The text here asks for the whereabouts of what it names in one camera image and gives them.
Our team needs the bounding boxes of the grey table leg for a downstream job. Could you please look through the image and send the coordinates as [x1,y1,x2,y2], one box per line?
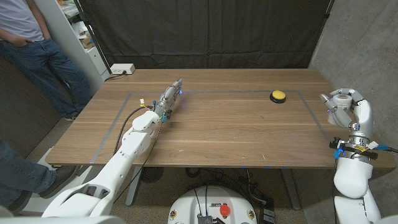
[279,167,302,211]
[126,166,144,207]

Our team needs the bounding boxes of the black power strip cable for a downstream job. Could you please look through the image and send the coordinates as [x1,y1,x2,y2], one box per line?
[104,70,127,82]

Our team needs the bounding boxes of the person grey shirt jeans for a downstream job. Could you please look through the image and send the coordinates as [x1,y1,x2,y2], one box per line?
[0,0,93,122]

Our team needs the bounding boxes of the person jeans dark shoes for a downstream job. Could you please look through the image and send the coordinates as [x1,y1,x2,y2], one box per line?
[0,136,78,215]

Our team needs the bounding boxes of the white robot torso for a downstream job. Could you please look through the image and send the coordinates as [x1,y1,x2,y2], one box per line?
[167,185,258,224]

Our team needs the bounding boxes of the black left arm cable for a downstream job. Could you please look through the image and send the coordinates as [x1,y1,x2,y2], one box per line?
[111,105,155,156]

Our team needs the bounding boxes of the yellow button black base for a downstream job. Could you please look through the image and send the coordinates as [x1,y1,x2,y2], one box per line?
[269,90,287,105]

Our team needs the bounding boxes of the backdrop stand pole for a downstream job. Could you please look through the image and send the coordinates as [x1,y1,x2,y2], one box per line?
[73,0,113,75]
[323,0,336,18]

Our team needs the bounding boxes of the brown cardboard box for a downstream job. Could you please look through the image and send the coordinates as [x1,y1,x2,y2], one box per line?
[79,33,96,50]

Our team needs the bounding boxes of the white power strip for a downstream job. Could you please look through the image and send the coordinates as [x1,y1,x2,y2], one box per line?
[110,63,136,75]

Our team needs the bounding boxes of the black power brick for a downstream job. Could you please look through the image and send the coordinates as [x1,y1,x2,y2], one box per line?
[259,198,276,224]

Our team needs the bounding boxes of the white tape roll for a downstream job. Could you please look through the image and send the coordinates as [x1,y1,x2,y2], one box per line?
[327,93,354,126]

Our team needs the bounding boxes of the black backdrop curtain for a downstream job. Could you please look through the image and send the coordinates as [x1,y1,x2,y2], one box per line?
[77,0,333,70]

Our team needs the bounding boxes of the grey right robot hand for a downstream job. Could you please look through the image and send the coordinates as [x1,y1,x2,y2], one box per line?
[319,88,374,141]

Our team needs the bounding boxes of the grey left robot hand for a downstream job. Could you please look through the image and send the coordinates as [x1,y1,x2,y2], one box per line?
[154,77,185,123]

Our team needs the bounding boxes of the black round fan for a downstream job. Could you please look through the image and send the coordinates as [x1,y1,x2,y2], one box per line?
[139,167,165,184]

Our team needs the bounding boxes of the white shelf cabinet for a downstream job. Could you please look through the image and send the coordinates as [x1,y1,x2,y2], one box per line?
[34,0,111,91]

